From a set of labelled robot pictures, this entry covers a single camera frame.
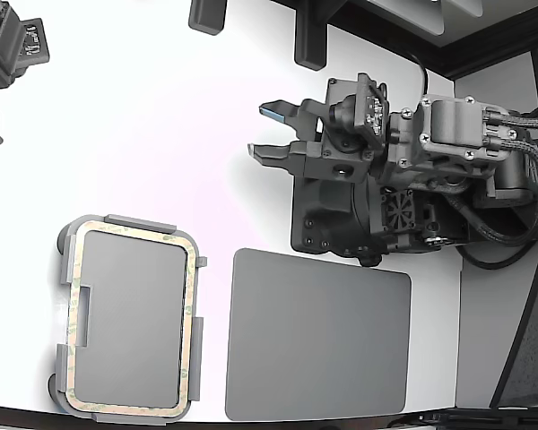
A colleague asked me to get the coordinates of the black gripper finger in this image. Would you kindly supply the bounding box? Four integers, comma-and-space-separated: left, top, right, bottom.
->
258, 99, 326, 141
247, 141, 308, 178

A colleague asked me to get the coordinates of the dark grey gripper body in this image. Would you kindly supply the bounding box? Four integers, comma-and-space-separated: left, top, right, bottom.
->
290, 76, 421, 268

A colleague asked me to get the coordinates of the rectangular frame with tan liner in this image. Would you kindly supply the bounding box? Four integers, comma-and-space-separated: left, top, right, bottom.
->
65, 219, 196, 416

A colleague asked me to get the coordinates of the grey holder with black legs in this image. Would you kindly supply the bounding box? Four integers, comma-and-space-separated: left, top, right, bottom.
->
48, 213, 208, 426

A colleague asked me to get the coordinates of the flat grey mat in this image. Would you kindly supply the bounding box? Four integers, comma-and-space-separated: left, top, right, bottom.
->
223, 247, 412, 422

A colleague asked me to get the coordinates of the dark grey block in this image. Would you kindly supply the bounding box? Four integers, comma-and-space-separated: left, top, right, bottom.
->
187, 0, 228, 37

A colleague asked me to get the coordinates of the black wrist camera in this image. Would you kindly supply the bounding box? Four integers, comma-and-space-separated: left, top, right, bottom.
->
325, 72, 390, 153

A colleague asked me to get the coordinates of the black bracket block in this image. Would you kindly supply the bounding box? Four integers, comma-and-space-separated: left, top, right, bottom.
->
292, 0, 331, 71

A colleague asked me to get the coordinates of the thin black cable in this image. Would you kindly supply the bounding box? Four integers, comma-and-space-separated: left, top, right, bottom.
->
406, 47, 431, 98

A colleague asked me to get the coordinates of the black frame rail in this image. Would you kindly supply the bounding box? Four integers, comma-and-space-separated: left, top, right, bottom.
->
326, 0, 538, 82

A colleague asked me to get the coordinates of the black braided cable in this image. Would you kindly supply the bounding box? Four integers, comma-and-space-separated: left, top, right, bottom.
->
447, 132, 538, 248
486, 106, 538, 135

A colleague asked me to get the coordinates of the black camera mount assembly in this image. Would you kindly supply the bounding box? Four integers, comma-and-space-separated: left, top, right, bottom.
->
0, 0, 53, 156

